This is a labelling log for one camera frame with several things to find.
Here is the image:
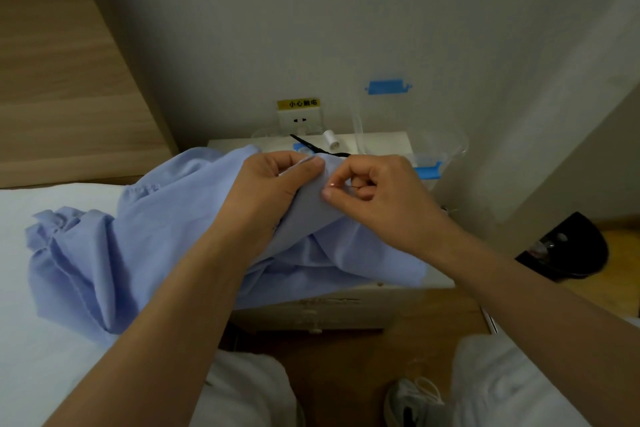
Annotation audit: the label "white sneaker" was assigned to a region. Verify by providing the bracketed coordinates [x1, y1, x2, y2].
[383, 376, 452, 427]

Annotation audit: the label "person's right forearm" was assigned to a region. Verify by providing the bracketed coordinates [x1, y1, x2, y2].
[429, 221, 640, 427]

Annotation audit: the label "light blue garment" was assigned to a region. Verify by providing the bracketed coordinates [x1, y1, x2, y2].
[26, 144, 429, 346]

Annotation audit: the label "white wall socket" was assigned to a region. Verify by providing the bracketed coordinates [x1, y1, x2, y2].
[277, 108, 324, 135]

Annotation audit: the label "white nightstand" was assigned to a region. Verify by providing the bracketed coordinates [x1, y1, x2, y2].
[207, 132, 457, 336]

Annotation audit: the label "white bed sheet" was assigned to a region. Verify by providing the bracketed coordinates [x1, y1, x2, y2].
[0, 183, 236, 427]

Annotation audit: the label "white trousers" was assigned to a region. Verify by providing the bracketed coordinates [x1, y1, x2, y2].
[189, 316, 640, 427]

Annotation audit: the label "black scissors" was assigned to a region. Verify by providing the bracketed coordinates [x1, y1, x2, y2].
[289, 134, 352, 158]

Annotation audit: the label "person's left forearm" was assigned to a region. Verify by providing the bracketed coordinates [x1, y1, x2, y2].
[44, 228, 275, 427]

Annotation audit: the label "person's left hand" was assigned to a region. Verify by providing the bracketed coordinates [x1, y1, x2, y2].
[217, 150, 326, 263]

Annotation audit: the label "blue tape strip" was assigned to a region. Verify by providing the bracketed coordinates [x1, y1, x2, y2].
[364, 80, 414, 96]

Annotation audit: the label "person's right hand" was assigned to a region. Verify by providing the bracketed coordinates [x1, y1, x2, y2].
[321, 155, 454, 258]

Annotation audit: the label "clear plastic container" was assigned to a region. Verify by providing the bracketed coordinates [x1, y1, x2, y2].
[349, 90, 471, 181]

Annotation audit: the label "yellow warning label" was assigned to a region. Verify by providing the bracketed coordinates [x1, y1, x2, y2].
[277, 98, 321, 111]

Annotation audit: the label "wooden headboard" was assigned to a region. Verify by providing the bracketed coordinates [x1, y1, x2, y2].
[0, 0, 179, 189]

